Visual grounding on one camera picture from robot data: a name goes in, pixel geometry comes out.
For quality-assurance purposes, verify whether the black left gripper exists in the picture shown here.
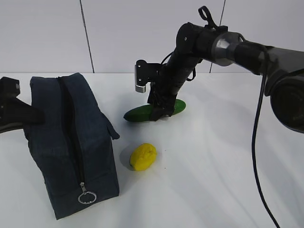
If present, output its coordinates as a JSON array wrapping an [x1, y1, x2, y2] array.
[[0, 76, 45, 133]]

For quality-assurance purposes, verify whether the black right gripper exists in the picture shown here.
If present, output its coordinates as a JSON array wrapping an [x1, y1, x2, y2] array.
[[148, 53, 197, 121]]

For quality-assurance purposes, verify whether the green cucumber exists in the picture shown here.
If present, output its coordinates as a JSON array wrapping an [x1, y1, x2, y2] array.
[[123, 99, 186, 123]]

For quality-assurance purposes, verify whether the dark blue fabric bag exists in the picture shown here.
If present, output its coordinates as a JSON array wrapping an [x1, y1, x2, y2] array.
[[24, 73, 120, 219]]

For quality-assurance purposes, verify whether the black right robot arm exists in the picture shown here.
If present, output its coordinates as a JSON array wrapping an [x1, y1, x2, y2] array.
[[148, 23, 304, 133]]

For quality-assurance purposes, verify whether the yellow lemon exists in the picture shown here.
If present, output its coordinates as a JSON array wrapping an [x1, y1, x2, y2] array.
[[129, 143, 157, 171]]

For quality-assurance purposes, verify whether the silver zipper pull ring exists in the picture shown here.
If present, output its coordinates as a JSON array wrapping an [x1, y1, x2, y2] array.
[[78, 182, 97, 205]]

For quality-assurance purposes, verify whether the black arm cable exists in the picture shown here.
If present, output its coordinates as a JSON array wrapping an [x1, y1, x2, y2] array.
[[251, 45, 281, 228]]

